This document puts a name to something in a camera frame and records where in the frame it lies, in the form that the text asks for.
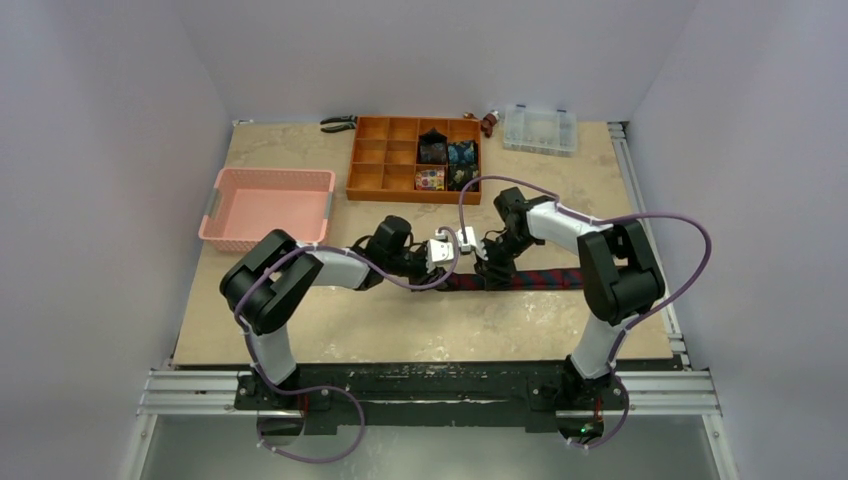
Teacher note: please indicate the clear plastic organizer box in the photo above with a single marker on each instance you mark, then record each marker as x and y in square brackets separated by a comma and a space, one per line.
[545, 132]

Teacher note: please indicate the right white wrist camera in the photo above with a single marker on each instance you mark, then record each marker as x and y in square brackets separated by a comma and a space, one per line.
[469, 243]

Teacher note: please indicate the colourful dotted rolled tie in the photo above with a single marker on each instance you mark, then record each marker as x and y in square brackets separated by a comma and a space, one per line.
[430, 178]

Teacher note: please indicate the red navy striped tie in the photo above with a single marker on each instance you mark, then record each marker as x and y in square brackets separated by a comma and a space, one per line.
[565, 279]

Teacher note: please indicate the orange compartment tray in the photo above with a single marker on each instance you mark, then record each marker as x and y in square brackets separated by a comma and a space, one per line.
[415, 160]

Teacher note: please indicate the aluminium frame rail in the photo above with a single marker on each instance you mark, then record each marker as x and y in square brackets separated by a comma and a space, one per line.
[658, 389]

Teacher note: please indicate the brown small tool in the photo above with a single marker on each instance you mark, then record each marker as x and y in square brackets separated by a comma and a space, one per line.
[487, 123]

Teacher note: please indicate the dark rolled tie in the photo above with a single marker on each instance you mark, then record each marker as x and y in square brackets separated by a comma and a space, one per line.
[432, 148]

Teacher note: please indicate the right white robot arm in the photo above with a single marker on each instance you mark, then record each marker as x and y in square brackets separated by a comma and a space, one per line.
[620, 277]

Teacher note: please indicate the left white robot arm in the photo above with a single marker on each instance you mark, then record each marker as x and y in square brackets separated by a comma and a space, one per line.
[266, 286]

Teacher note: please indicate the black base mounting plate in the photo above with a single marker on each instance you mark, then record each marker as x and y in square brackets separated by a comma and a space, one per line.
[544, 396]

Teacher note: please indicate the pink plastic basket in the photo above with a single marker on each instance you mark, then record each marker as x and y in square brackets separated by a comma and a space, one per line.
[247, 203]

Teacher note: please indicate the black handled pliers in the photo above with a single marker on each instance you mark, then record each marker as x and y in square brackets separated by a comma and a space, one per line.
[338, 124]

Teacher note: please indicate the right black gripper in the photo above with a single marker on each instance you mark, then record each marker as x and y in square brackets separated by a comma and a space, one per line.
[490, 266]

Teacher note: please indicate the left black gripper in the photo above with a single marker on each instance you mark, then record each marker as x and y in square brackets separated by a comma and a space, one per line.
[423, 277]

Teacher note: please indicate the blue patterned rolled tie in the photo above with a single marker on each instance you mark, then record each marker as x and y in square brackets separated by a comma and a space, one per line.
[462, 153]

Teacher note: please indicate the black gold rolled tie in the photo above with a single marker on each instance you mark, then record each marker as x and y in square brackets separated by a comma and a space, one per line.
[458, 176]

